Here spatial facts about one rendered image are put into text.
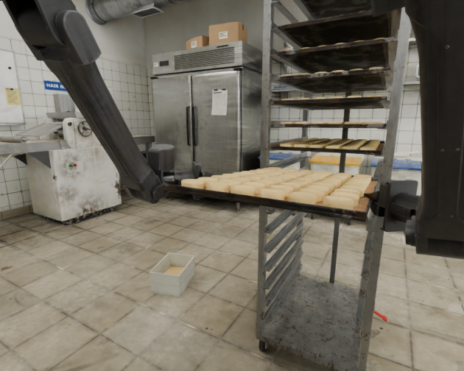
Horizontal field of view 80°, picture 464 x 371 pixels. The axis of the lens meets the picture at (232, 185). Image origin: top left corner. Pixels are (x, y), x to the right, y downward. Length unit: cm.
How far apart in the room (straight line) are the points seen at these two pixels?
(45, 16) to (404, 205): 63
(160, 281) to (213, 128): 212
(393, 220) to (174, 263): 187
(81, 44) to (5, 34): 397
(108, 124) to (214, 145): 302
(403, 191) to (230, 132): 293
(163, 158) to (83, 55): 32
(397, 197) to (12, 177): 416
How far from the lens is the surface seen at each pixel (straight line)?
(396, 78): 107
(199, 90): 369
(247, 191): 54
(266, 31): 120
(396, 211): 61
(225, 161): 350
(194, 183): 60
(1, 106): 429
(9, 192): 435
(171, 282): 201
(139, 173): 66
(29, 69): 448
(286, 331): 156
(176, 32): 527
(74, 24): 50
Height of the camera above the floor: 115
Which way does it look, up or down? 13 degrees down
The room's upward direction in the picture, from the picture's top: straight up
